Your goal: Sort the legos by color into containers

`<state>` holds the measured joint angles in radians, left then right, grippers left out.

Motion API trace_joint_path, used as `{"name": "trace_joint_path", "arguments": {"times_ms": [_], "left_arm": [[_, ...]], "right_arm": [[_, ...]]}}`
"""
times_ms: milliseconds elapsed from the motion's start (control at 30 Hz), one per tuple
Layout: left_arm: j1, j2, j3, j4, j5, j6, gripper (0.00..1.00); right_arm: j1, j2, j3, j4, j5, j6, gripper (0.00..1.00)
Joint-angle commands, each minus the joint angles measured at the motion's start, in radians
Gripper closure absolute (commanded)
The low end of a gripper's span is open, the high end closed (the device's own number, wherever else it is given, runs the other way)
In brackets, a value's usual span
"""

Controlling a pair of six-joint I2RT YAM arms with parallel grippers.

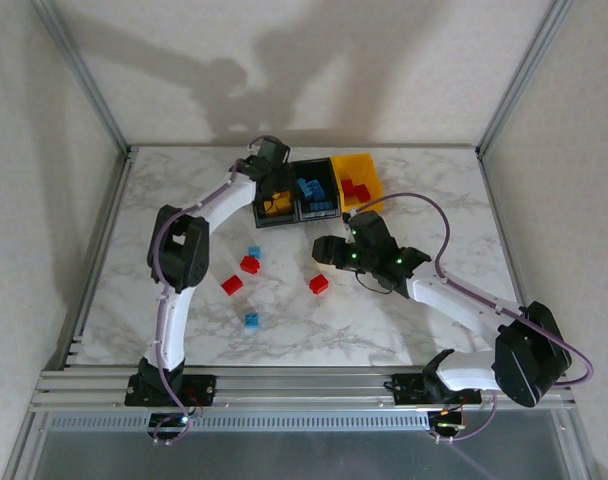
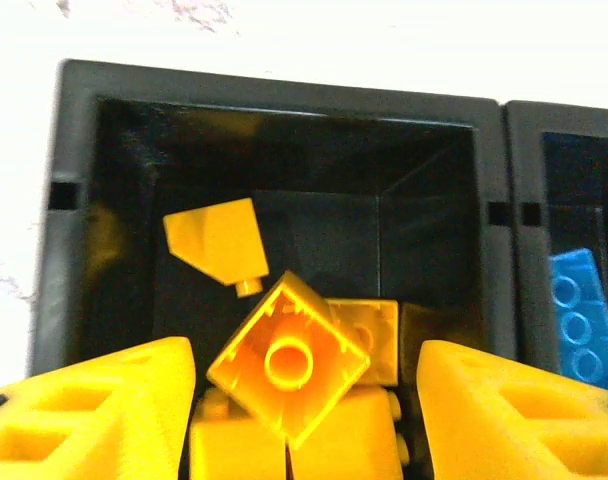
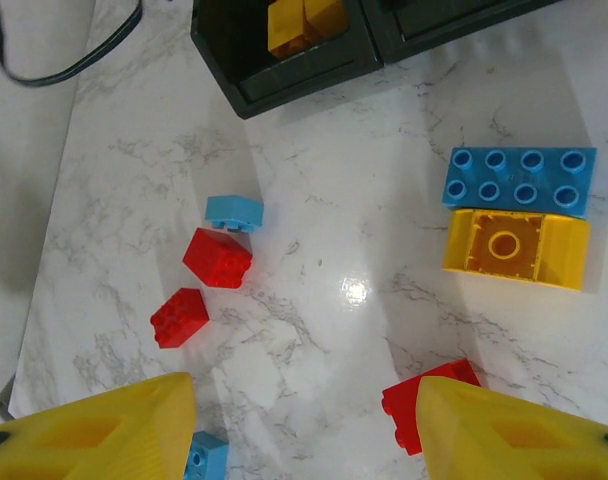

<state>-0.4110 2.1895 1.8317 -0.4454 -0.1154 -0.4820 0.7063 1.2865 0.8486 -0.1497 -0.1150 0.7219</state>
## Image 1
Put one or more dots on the yellow lego brick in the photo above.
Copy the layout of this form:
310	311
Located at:
271	209
284	199

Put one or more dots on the blue lego brick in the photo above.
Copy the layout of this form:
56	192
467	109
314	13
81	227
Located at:
318	206
254	252
251	320
304	187

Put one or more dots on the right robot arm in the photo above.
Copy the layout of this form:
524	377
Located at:
459	305

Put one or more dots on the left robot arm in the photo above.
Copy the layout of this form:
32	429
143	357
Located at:
174	325

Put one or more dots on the black plastic bin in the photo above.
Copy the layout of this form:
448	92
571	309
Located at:
321	169
276	222

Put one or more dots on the yellow plastic bin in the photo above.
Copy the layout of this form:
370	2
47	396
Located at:
351	167

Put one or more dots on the black controller box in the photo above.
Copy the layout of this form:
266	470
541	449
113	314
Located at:
444	422
166	421

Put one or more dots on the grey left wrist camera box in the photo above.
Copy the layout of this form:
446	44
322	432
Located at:
271	149

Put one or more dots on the aluminium side frame rail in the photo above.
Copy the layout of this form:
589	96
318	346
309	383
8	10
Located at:
105	225
502	225

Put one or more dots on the aluminium front frame rail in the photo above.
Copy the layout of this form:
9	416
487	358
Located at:
309	387

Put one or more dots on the aluminium frame post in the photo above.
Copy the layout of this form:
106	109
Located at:
524	75
82	75

